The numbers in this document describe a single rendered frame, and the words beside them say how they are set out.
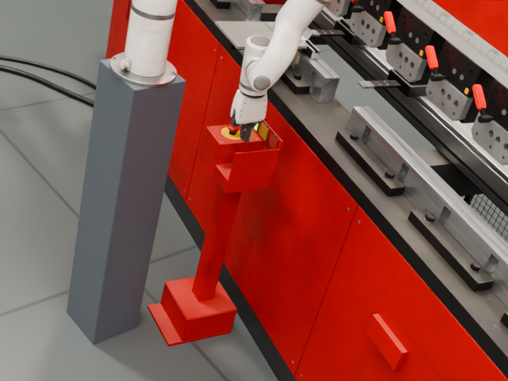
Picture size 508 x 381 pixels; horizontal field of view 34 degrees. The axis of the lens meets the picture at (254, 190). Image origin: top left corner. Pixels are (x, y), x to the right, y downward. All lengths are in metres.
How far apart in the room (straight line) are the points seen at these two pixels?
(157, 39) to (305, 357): 1.14
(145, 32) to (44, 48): 2.38
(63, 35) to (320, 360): 2.75
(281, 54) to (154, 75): 0.36
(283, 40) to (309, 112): 0.45
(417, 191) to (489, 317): 0.45
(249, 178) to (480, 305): 0.84
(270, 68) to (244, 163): 0.37
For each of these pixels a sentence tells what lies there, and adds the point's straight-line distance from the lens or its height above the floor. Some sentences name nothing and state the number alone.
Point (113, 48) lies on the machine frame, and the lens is 3.82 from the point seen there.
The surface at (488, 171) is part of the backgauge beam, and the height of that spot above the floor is 0.96.
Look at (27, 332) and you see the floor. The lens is 2.92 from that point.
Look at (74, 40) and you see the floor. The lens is 4.76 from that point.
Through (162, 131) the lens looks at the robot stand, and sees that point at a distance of 2.43.
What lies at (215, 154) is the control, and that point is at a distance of 2.57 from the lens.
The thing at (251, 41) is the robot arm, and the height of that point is 1.16.
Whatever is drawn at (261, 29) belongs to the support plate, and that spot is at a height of 1.00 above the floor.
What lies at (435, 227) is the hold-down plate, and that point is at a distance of 2.25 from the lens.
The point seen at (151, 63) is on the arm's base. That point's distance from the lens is 2.31.
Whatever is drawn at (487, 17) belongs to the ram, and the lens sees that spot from 2.11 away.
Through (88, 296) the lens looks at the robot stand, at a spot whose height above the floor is 0.17.
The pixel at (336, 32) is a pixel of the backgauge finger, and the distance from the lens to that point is 2.94.
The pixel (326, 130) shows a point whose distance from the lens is 2.58.
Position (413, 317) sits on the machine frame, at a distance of 2.23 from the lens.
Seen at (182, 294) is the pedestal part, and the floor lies 0.12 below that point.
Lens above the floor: 2.10
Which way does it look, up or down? 34 degrees down
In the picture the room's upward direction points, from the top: 15 degrees clockwise
